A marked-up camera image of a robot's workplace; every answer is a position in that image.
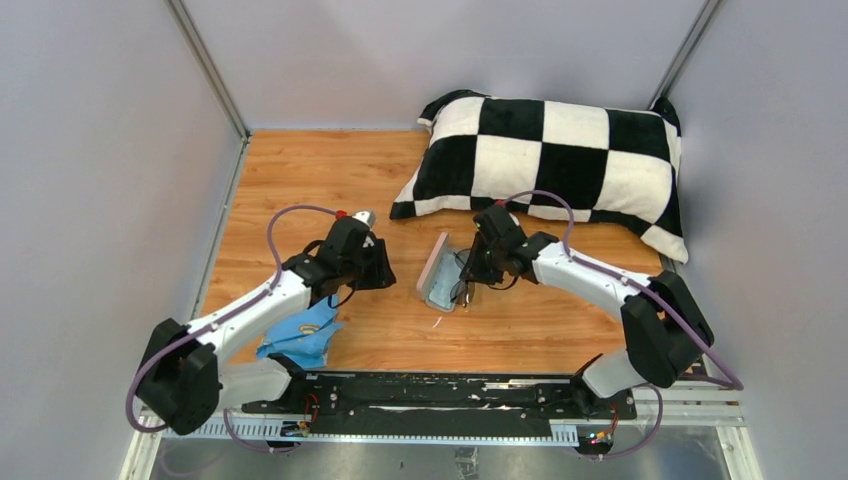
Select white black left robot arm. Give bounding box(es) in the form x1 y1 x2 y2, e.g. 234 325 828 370
125 210 396 435

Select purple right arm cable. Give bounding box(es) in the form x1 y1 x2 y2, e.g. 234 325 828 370
500 189 745 392

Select pink glasses case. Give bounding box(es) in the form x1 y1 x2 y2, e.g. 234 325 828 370
416 232 465 313

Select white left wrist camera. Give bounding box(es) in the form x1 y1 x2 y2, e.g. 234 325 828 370
352 210 376 230

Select light blue cleaning cloth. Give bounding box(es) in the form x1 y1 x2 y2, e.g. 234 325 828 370
428 256 460 311

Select black white checkered pillow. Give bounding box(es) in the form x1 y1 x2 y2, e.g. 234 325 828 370
390 90 689 263

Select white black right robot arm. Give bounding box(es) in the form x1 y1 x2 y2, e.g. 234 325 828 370
462 204 714 418

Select dark aviator sunglasses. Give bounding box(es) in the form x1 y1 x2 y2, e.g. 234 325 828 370
449 248 475 308

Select blue patterned pouch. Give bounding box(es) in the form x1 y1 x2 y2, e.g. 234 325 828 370
256 295 343 370

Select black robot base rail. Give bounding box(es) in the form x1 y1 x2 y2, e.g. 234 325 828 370
142 368 747 458

